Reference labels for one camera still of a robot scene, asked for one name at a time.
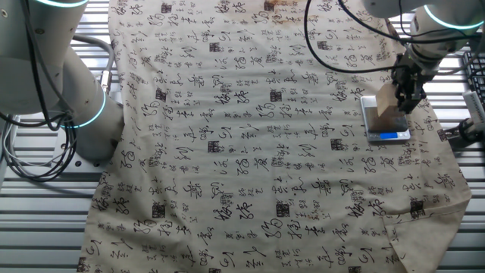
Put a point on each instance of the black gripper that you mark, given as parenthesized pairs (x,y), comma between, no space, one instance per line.
(411,76)

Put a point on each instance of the light wooden block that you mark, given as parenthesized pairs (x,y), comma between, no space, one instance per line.
(386,100)

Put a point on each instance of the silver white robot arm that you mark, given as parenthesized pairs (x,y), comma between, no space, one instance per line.
(38,76)

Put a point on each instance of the silver digital scale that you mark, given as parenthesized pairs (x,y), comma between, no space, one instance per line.
(390,136)

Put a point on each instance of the white ribbed box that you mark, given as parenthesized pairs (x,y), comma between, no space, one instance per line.
(475,106)

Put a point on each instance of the black keyboard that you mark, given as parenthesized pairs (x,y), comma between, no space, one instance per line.
(475,76)

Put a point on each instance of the beige calligraphy print cloth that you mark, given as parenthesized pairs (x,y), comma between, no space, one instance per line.
(227,170)

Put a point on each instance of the black camera on stand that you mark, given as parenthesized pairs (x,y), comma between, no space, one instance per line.
(468,130)

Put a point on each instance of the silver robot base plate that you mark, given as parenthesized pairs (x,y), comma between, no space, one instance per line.
(81,164)

